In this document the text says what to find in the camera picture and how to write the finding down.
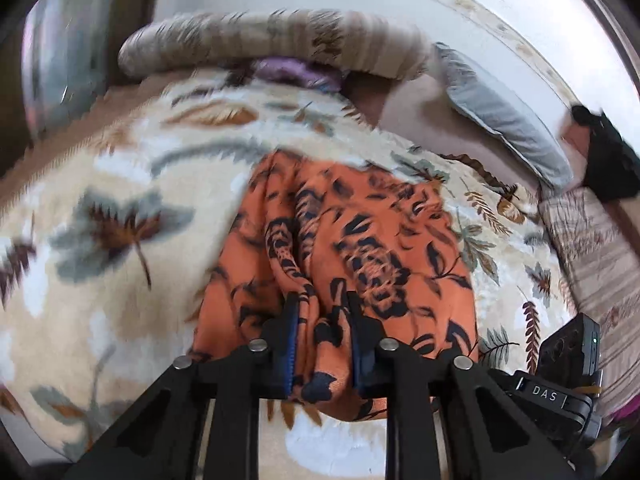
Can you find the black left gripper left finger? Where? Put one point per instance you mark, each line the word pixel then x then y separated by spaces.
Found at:
pixel 263 369

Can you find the beige plaid pillow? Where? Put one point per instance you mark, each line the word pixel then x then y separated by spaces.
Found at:
pixel 602 270

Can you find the mauve bed sheet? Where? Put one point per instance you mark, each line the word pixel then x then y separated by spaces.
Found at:
pixel 419 111

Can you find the brown stained-glass wardrobe door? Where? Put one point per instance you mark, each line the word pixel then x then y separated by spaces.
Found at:
pixel 70 57

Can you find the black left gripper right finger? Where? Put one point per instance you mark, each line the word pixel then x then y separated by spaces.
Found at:
pixel 384 368

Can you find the cream leaf-pattern plush blanket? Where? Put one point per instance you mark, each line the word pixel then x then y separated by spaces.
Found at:
pixel 110 232

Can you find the grey pillow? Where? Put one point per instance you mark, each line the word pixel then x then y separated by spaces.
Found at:
pixel 479 96

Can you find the black cloth item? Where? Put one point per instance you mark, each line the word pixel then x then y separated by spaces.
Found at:
pixel 612 171

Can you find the orange black floral garment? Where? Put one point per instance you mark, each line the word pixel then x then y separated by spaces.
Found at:
pixel 331 237

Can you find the purple cloth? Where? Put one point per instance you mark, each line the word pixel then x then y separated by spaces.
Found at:
pixel 299 73

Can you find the black camera box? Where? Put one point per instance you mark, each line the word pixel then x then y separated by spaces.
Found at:
pixel 570 356

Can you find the beige striped bolster pillow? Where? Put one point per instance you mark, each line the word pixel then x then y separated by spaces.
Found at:
pixel 348 40

